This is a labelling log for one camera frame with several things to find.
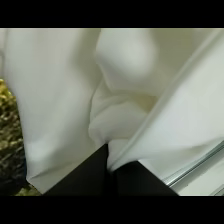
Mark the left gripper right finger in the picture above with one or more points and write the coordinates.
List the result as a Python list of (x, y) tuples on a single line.
[(140, 181)]

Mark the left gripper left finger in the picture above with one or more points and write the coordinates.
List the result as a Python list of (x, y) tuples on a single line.
[(90, 176)]

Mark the white shirt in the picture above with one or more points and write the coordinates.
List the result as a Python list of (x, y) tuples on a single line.
[(126, 83)]

